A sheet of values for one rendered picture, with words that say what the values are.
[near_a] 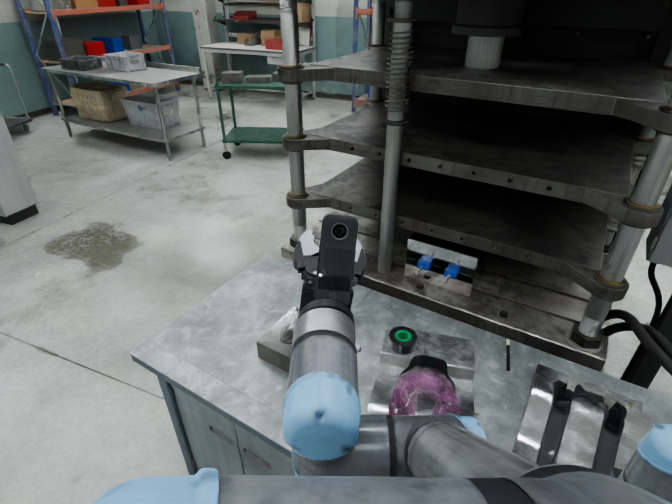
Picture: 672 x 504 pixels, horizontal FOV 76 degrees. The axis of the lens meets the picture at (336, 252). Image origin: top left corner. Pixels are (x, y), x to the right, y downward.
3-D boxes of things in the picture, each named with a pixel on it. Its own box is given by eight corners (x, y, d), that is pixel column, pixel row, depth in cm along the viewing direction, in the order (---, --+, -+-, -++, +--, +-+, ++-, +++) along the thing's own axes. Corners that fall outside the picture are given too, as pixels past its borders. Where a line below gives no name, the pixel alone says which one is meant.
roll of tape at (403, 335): (418, 354, 120) (419, 345, 118) (390, 355, 120) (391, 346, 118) (413, 334, 127) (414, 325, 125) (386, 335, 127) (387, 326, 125)
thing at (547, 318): (600, 373, 138) (607, 357, 134) (281, 257, 196) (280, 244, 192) (614, 254, 198) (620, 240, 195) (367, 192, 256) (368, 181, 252)
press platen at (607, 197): (651, 278, 118) (681, 217, 107) (279, 181, 175) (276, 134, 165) (650, 178, 178) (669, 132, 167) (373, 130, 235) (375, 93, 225)
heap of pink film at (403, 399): (457, 469, 97) (463, 449, 93) (380, 451, 101) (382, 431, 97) (459, 382, 118) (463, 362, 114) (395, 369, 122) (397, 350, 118)
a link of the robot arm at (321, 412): (281, 468, 42) (275, 413, 38) (292, 380, 52) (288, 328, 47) (360, 469, 42) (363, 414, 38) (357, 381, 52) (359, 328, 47)
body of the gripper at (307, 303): (299, 295, 66) (291, 353, 55) (304, 248, 61) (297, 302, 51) (348, 301, 66) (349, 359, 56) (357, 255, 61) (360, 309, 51)
